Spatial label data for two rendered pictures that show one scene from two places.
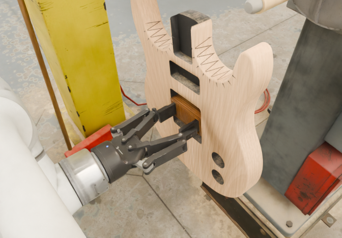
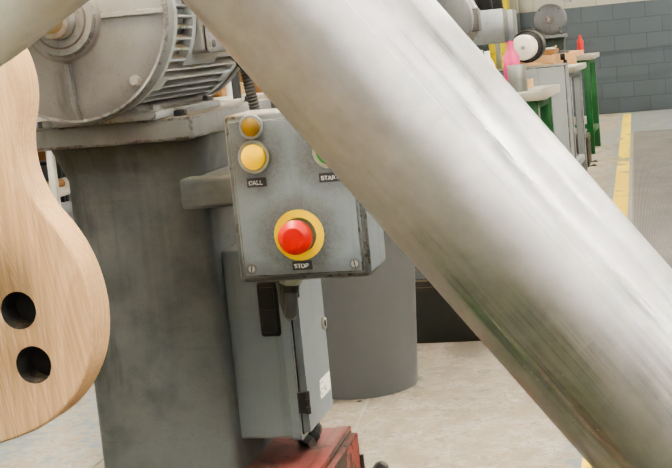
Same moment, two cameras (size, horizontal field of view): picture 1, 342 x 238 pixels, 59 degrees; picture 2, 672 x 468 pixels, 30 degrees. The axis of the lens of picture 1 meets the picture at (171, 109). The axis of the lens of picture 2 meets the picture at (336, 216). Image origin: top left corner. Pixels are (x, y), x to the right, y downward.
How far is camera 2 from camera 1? 97 cm
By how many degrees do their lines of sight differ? 52
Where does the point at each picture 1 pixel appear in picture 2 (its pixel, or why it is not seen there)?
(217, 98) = not seen: outside the picture
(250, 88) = (15, 80)
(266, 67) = (24, 56)
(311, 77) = (138, 291)
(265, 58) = not seen: hidden behind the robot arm
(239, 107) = (12, 131)
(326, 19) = (91, 100)
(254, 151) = (71, 230)
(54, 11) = not seen: outside the picture
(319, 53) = (126, 232)
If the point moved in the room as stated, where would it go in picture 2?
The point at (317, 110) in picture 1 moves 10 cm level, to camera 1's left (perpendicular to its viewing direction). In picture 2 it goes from (187, 358) to (123, 375)
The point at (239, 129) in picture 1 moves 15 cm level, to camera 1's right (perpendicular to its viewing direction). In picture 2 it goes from (29, 186) to (161, 165)
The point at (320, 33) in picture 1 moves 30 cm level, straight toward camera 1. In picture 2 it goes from (107, 193) to (101, 219)
